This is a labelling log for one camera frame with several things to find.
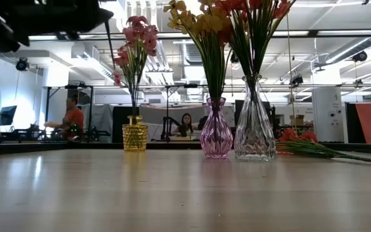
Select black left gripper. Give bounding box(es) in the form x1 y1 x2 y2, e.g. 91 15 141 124
0 0 114 52

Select yellow artificial flower bunch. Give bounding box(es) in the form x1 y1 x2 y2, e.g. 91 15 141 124
191 0 234 104
162 0 205 104

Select pink ribbed glass vase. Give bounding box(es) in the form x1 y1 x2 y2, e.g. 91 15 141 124
199 97 234 159

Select yellow textured glass vase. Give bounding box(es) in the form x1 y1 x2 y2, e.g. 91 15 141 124
122 115 149 152

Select tall clear glass vase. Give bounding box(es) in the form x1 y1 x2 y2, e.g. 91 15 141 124
233 74 277 162

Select person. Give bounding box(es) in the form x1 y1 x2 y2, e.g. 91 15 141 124
171 112 195 137
43 94 86 142

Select grey cover cloth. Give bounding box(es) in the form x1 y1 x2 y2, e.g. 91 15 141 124
84 103 114 143

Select black computer monitor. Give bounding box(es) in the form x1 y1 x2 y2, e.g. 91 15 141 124
0 105 18 127

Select black partition panel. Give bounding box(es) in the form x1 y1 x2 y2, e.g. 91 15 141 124
112 106 140 144

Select white partition board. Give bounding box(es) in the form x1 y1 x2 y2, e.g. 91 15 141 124
139 103 236 144

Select cardboard box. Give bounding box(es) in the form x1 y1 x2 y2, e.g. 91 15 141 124
289 114 305 127

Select white column with panel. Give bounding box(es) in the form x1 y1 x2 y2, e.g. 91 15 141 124
312 64 345 143

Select black metal frame stand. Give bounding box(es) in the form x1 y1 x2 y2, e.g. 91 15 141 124
44 84 95 143

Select silver ventilation duct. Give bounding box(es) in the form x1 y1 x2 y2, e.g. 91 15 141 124
175 0 220 67

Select black table frame rails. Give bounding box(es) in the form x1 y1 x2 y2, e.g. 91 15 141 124
0 140 371 156

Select yellow hanging rope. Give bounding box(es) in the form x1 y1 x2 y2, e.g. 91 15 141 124
286 12 299 138

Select overhead light bar frame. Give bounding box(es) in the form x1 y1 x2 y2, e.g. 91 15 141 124
27 30 371 41

